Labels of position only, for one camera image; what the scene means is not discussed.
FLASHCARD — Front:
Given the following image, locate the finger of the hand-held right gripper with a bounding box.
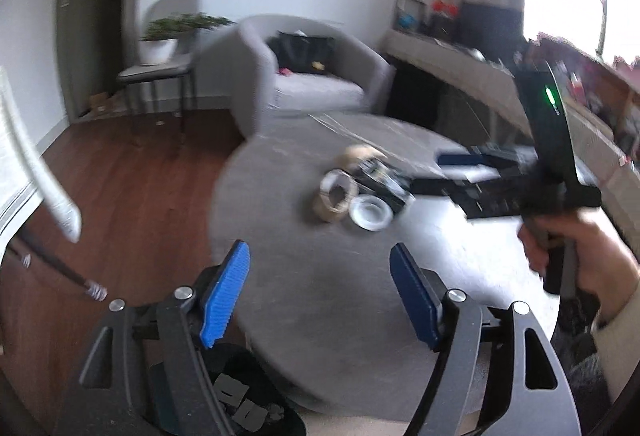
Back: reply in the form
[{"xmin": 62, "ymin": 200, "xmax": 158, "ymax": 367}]
[
  {"xmin": 437, "ymin": 143, "xmax": 540, "ymax": 179},
  {"xmin": 409, "ymin": 176, "xmax": 528, "ymax": 220}
]

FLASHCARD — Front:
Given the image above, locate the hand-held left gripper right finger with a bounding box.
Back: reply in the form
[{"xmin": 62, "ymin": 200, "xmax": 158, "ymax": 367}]
[{"xmin": 389, "ymin": 243, "xmax": 583, "ymax": 436}]

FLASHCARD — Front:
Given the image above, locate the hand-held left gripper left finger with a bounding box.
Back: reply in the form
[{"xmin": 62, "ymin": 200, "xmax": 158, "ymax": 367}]
[{"xmin": 52, "ymin": 239, "xmax": 251, "ymax": 436}]

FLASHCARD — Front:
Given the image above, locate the black snack packet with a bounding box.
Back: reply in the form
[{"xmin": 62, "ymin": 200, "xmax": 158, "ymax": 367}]
[{"xmin": 355, "ymin": 156, "xmax": 416, "ymax": 217}]

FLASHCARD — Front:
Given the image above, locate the dark green waste bin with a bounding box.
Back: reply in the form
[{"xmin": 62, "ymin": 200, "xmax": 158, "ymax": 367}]
[{"xmin": 142, "ymin": 341, "xmax": 307, "ymax": 436}]

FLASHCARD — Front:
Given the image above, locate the person's right hand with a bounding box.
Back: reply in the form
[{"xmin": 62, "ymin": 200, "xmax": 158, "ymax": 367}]
[{"xmin": 517, "ymin": 209, "xmax": 628, "ymax": 317}]

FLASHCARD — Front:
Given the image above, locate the white tape roll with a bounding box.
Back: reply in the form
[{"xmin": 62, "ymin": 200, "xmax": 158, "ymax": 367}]
[{"xmin": 348, "ymin": 195, "xmax": 393, "ymax": 232}]

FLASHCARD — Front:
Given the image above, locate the large cardboard box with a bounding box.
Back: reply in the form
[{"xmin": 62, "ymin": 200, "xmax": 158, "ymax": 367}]
[{"xmin": 525, "ymin": 32, "xmax": 621, "ymax": 72}]

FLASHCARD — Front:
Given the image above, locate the round grey stone table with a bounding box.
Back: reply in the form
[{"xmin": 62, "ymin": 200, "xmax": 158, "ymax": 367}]
[{"xmin": 210, "ymin": 113, "xmax": 576, "ymax": 423}]

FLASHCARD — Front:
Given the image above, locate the sideboard with beige cloth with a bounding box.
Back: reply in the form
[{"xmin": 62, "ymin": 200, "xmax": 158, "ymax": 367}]
[{"xmin": 382, "ymin": 29, "xmax": 640, "ymax": 177}]

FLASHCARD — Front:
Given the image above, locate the brown tape roll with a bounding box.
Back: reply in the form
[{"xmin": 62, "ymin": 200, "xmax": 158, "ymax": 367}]
[{"xmin": 312, "ymin": 169, "xmax": 360, "ymax": 223}]

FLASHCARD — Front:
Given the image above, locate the black monitor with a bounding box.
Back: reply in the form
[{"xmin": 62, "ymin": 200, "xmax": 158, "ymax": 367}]
[{"xmin": 459, "ymin": 1, "xmax": 523, "ymax": 54}]

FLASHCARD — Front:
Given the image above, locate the dark speaker box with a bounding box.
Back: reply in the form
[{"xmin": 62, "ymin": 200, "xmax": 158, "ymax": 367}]
[{"xmin": 432, "ymin": 14, "xmax": 458, "ymax": 37}]

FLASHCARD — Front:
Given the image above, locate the beige rug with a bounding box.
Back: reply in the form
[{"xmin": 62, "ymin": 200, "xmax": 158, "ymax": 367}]
[{"xmin": 287, "ymin": 396, "xmax": 496, "ymax": 436}]

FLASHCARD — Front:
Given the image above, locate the dark-legged dining table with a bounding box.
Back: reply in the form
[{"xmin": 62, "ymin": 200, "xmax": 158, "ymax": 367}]
[{"xmin": 10, "ymin": 233, "xmax": 108, "ymax": 302}]

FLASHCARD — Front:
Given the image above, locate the black handbag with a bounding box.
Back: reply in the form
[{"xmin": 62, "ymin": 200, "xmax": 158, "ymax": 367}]
[{"xmin": 269, "ymin": 31, "xmax": 335, "ymax": 73}]

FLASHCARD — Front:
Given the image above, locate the grey fabric armchair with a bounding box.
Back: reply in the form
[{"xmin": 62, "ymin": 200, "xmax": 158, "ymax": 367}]
[{"xmin": 195, "ymin": 15, "xmax": 396, "ymax": 139}]

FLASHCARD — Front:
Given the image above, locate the potted plant white pot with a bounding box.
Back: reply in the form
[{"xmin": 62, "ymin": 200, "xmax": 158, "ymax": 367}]
[{"xmin": 137, "ymin": 13, "xmax": 236, "ymax": 66}]

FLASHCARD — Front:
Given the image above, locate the grey dining chair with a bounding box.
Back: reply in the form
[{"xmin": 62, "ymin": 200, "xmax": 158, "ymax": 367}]
[{"xmin": 116, "ymin": 0, "xmax": 201, "ymax": 137}]

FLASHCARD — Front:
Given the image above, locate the dark grey door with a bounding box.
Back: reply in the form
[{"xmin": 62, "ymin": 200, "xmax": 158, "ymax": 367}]
[{"xmin": 55, "ymin": 0, "xmax": 146, "ymax": 122}]

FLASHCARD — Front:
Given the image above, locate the dark picture frame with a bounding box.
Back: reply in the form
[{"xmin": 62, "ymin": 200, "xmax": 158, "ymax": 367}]
[{"xmin": 396, "ymin": 0, "xmax": 428, "ymax": 34}]

